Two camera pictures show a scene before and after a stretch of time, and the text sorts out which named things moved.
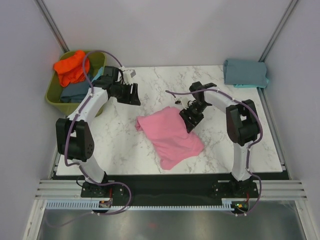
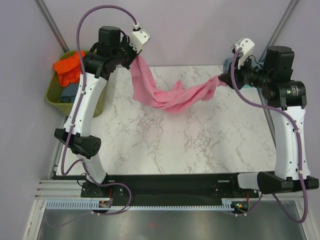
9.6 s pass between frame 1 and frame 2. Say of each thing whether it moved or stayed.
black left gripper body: moved
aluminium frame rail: stayed
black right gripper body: moved
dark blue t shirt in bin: stayed
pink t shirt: moved
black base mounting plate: stayed
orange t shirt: stayed
